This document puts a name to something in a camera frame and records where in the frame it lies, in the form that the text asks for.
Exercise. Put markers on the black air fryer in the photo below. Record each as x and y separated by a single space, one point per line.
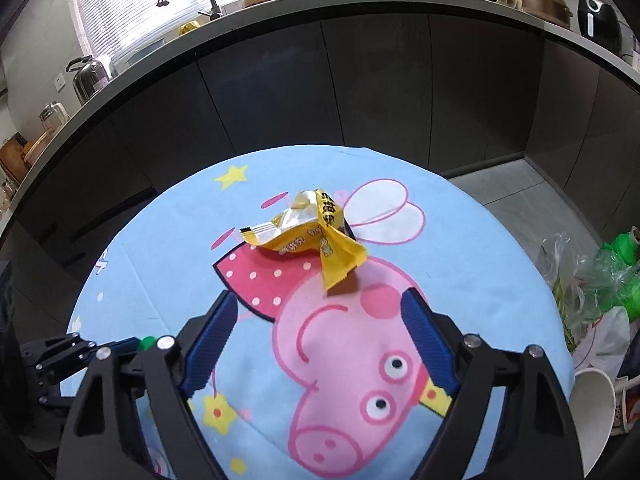
600 22

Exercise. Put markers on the copper pot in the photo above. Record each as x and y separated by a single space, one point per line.
545 7

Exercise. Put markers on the wooden cutting board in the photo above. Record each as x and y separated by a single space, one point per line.
12 157

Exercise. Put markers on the white wall socket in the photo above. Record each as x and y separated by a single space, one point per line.
59 82

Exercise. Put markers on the green plastic bottle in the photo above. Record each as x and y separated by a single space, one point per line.
625 270

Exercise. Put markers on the white plastic bag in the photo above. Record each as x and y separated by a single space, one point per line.
605 335

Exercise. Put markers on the steel kettle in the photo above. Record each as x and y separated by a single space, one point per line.
90 80

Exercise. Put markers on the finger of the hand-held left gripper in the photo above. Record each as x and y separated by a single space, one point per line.
65 347
52 385

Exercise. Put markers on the clear bag of green stems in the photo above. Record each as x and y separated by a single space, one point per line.
570 280

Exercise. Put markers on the dark kitchen counter cabinet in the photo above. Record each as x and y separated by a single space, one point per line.
300 85

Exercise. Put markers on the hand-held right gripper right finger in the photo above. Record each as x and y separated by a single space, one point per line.
430 345

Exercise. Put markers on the yellow cup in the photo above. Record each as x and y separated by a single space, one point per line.
189 28

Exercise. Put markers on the blue printed tablecloth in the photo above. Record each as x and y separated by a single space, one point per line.
350 340

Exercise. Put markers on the white paper bucket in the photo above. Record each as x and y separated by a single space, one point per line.
597 425

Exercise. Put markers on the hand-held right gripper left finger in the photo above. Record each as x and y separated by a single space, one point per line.
210 350

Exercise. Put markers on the yellow snack wrapper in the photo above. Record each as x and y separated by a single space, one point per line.
300 240

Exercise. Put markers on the window with blinds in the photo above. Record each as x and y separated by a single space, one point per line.
150 5

